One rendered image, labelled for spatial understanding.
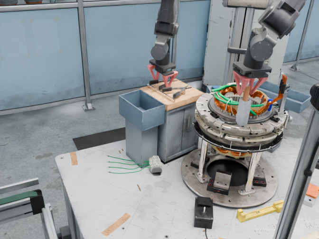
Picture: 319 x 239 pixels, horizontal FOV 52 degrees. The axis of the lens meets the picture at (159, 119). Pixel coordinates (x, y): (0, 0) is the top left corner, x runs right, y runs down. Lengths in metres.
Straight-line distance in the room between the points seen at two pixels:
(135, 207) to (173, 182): 0.20
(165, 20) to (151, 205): 0.67
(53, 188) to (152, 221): 1.46
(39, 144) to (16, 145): 0.19
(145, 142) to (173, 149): 0.15
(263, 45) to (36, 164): 2.22
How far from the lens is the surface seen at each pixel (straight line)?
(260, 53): 0.92
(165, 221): 1.17
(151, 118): 1.24
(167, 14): 1.22
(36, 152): 2.94
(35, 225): 2.31
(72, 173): 1.38
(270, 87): 1.57
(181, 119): 1.35
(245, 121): 1.10
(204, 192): 1.26
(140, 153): 1.34
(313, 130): 0.70
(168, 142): 1.36
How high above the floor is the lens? 1.64
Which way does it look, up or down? 30 degrees down
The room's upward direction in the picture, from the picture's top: 2 degrees clockwise
